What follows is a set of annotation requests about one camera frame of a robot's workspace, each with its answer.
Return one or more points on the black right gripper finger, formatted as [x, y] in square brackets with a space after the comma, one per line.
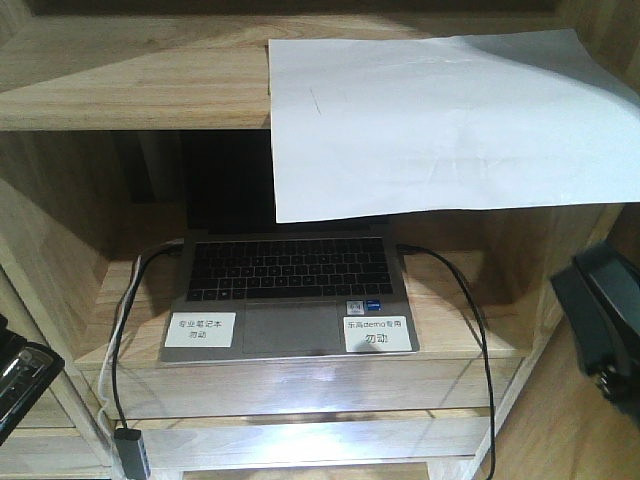
[599, 295]

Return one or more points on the white right label sticker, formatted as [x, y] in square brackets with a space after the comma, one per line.
[384, 334]

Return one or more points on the black orange stapler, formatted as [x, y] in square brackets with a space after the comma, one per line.
[27, 370]

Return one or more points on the grey open laptop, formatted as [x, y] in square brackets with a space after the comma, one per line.
[290, 285]

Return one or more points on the white left label sticker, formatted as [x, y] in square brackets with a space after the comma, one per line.
[200, 330]

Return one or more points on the white paper sheet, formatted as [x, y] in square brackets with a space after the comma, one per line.
[372, 127]

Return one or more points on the wooden shelf unit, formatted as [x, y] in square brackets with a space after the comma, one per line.
[75, 72]

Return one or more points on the white label sticker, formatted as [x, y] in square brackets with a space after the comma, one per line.
[384, 334]
[200, 330]

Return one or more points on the grey usb hub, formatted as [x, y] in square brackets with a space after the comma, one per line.
[132, 453]

